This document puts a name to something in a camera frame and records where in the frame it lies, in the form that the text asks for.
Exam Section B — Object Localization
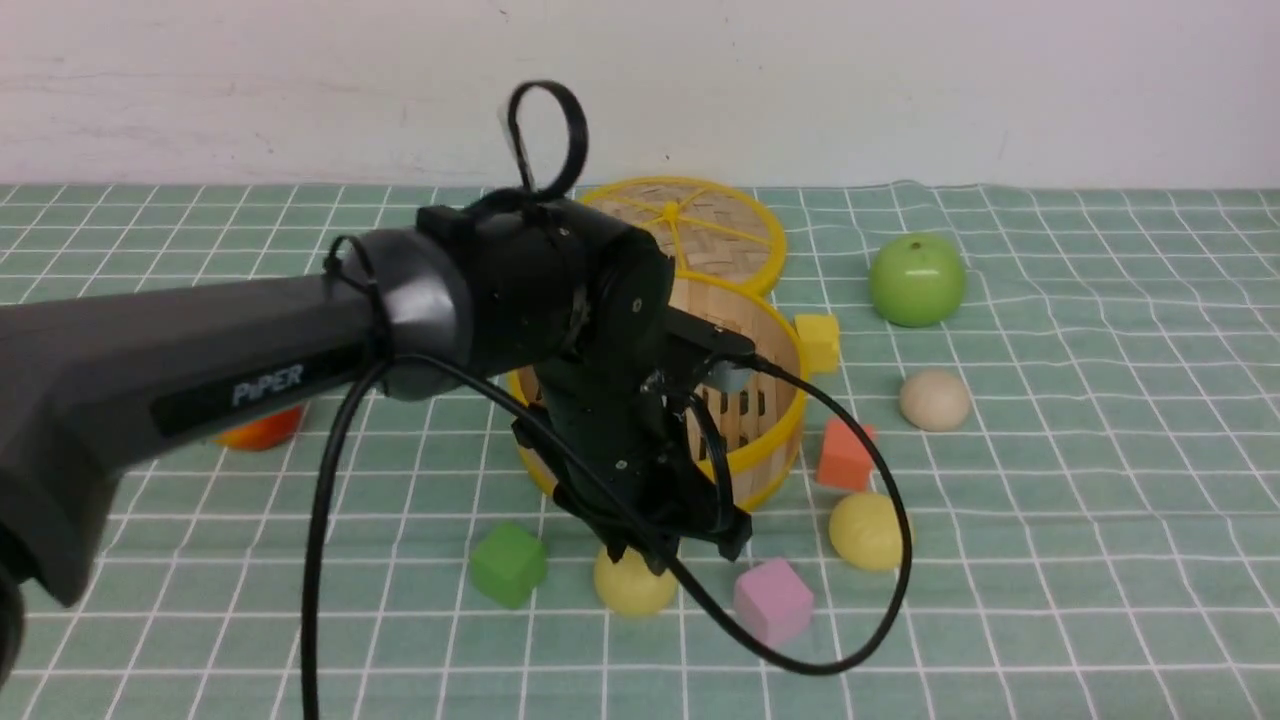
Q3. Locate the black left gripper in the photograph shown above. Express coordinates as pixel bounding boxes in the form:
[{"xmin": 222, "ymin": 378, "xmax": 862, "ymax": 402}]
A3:
[{"xmin": 512, "ymin": 360, "xmax": 753, "ymax": 577}]

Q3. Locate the yellow bun front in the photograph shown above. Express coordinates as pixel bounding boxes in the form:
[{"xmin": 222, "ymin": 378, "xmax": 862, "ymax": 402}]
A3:
[{"xmin": 593, "ymin": 548, "xmax": 678, "ymax": 618}]

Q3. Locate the yellow bun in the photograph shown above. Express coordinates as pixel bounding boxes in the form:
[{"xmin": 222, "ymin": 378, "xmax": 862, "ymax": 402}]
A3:
[
  {"xmin": 593, "ymin": 548, "xmax": 678, "ymax": 618},
  {"xmin": 827, "ymin": 492, "xmax": 904, "ymax": 573}
]

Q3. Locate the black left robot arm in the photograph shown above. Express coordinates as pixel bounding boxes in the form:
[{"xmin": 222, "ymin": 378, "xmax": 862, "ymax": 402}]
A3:
[{"xmin": 1, "ymin": 191, "xmax": 754, "ymax": 675}]

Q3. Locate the bamboo steamer tray yellow rim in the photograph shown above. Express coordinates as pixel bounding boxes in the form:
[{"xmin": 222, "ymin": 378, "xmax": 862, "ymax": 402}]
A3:
[{"xmin": 506, "ymin": 275, "xmax": 810, "ymax": 512}]

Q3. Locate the woven bamboo steamer lid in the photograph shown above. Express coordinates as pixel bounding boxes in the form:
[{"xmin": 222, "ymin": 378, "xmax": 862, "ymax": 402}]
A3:
[{"xmin": 579, "ymin": 176, "xmax": 788, "ymax": 297}]

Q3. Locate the green cube block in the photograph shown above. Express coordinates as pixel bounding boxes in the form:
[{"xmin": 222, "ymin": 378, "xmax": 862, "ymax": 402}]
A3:
[{"xmin": 468, "ymin": 521, "xmax": 548, "ymax": 609}]

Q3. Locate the pink cube block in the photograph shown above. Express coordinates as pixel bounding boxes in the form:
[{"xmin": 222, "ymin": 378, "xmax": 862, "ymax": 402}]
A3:
[{"xmin": 733, "ymin": 559, "xmax": 815, "ymax": 650}]

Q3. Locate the orange cube block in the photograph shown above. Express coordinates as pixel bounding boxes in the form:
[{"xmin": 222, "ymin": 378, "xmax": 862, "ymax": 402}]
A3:
[{"xmin": 814, "ymin": 416, "xmax": 876, "ymax": 493}]

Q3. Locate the yellow cube block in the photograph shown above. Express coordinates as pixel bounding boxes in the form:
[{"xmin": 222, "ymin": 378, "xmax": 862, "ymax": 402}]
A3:
[{"xmin": 794, "ymin": 314, "xmax": 841, "ymax": 374}]

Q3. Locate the white bun right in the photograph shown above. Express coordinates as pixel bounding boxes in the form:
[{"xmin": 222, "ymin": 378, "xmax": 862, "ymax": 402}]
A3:
[{"xmin": 899, "ymin": 368, "xmax": 973, "ymax": 432}]

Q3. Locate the red pomegranate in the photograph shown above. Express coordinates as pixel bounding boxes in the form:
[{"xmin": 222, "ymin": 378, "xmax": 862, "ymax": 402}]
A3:
[{"xmin": 214, "ymin": 404, "xmax": 305, "ymax": 452}]

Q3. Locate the green apple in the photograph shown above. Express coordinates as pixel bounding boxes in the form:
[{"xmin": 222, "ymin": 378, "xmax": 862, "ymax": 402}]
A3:
[{"xmin": 868, "ymin": 232, "xmax": 968, "ymax": 328}]

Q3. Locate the green checkered tablecloth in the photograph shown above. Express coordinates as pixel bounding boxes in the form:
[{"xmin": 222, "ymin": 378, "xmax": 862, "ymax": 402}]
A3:
[{"xmin": 1, "ymin": 181, "xmax": 1279, "ymax": 719}]

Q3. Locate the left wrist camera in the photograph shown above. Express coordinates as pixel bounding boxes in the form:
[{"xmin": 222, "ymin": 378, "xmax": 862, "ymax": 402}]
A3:
[{"xmin": 658, "ymin": 307, "xmax": 756, "ymax": 395}]

